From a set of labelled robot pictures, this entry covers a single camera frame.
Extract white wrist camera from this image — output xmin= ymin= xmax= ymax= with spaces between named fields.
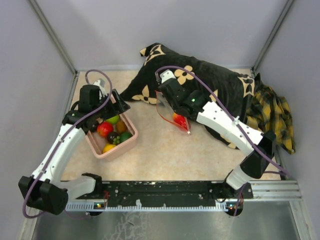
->
xmin=93 ymin=78 xmax=107 ymax=98
xmin=157 ymin=70 xmax=176 ymax=84

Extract dark purple toy fruit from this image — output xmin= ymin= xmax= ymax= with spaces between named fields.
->
xmin=106 ymin=131 xmax=120 ymax=144

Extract brown toy kiwi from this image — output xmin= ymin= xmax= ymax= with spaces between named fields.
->
xmin=115 ymin=120 xmax=128 ymax=134

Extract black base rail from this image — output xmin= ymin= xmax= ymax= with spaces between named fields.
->
xmin=77 ymin=181 xmax=253 ymax=207

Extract green toy lime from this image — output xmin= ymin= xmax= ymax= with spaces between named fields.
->
xmin=119 ymin=131 xmax=133 ymax=143

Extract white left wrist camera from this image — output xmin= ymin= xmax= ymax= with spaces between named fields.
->
xmin=93 ymin=78 xmax=107 ymax=98

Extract clear zip bag red zipper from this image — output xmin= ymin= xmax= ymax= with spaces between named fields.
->
xmin=155 ymin=91 xmax=191 ymax=135

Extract green toy pear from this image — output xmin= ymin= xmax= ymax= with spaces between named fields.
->
xmin=105 ymin=115 xmax=121 ymax=125

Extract red toy pepper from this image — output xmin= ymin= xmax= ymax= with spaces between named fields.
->
xmin=173 ymin=113 xmax=189 ymax=131

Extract black floral pillow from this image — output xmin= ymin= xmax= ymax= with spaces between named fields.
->
xmin=117 ymin=42 xmax=262 ymax=150

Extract red yellow toy apple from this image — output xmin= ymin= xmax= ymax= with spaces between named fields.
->
xmin=96 ymin=121 xmax=114 ymax=138

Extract yellow toy lemon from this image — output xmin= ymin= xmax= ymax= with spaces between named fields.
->
xmin=102 ymin=143 xmax=116 ymax=154

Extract aluminium frame rail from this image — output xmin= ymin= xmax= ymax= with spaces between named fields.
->
xmin=65 ymin=180 xmax=302 ymax=216

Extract pink plastic basket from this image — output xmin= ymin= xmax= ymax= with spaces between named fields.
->
xmin=86 ymin=113 xmax=139 ymax=161

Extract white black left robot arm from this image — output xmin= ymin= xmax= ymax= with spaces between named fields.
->
xmin=18 ymin=84 xmax=130 ymax=219

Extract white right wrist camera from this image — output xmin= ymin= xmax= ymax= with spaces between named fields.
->
xmin=157 ymin=70 xmax=176 ymax=84

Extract green toy grapes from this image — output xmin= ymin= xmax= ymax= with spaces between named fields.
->
xmin=112 ymin=136 xmax=121 ymax=145

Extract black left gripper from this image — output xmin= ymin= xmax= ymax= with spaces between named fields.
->
xmin=92 ymin=88 xmax=131 ymax=121

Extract yellow plaid shirt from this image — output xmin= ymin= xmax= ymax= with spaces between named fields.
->
xmin=245 ymin=73 xmax=296 ymax=155

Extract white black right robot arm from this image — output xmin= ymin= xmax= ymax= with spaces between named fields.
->
xmin=158 ymin=78 xmax=276 ymax=198

